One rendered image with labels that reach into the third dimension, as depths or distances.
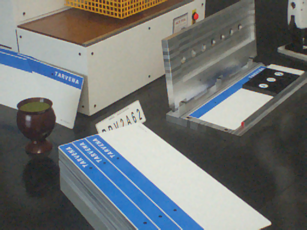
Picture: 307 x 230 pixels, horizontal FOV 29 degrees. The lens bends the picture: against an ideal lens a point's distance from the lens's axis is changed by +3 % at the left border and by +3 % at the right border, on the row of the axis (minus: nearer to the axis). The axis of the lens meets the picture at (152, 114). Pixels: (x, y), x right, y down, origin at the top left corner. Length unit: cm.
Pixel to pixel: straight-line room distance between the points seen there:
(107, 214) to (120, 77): 58
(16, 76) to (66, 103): 18
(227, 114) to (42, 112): 46
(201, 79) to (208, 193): 56
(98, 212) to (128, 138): 18
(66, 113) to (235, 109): 42
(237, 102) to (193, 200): 58
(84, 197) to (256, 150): 44
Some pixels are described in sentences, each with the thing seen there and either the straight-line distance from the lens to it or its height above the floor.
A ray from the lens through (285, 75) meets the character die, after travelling 167.
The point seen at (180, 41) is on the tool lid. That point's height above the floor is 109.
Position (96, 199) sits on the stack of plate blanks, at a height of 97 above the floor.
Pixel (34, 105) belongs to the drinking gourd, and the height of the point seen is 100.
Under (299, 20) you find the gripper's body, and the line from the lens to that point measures 184.
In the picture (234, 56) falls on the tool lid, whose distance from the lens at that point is 164.
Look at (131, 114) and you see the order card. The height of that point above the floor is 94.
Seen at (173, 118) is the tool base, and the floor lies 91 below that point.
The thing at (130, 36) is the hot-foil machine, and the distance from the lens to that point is 151.
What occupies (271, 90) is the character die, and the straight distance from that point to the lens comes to 156.
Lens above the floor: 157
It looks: 27 degrees down
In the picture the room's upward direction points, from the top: straight up
